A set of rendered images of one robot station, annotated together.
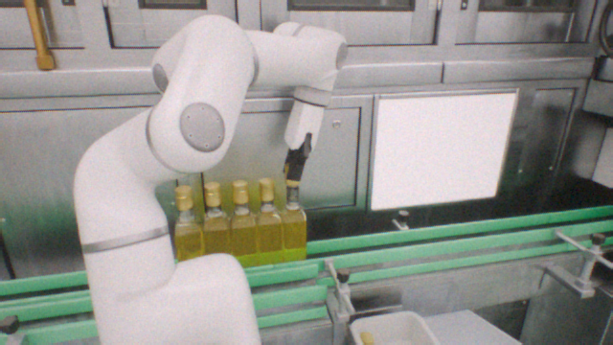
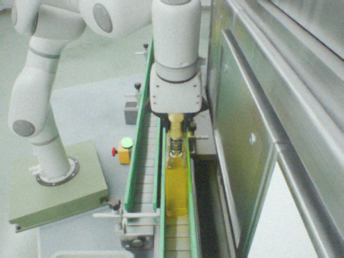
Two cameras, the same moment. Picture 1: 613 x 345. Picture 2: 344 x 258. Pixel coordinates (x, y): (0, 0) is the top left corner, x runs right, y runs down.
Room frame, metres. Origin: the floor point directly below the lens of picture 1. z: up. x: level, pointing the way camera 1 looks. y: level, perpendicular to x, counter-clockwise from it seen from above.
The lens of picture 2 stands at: (0.86, -0.47, 1.55)
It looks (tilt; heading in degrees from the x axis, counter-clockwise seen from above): 37 degrees down; 102
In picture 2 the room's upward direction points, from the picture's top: straight up
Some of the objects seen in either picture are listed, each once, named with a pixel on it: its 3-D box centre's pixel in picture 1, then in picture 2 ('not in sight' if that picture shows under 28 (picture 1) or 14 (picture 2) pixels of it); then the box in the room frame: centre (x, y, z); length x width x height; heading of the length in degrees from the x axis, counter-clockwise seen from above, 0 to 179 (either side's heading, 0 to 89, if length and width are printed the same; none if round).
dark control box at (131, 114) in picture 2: not in sight; (134, 113); (0.43, 0.60, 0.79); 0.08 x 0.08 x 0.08; 13
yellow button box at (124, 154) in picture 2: not in sight; (127, 152); (0.49, 0.33, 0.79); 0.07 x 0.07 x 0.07; 13
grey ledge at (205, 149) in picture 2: not in sight; (195, 95); (0.70, 0.74, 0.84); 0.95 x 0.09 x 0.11; 103
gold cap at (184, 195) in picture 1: (184, 197); not in sight; (0.70, 0.25, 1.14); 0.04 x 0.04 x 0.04
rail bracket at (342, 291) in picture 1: (338, 287); (127, 217); (0.65, -0.07, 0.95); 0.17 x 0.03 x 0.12; 13
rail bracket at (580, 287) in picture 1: (577, 268); not in sight; (0.80, -0.70, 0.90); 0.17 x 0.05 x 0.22; 13
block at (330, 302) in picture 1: (334, 317); (138, 238); (0.67, -0.07, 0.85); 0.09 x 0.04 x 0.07; 13
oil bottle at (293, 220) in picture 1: (293, 245); (176, 183); (0.76, 0.03, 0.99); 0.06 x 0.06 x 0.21; 13
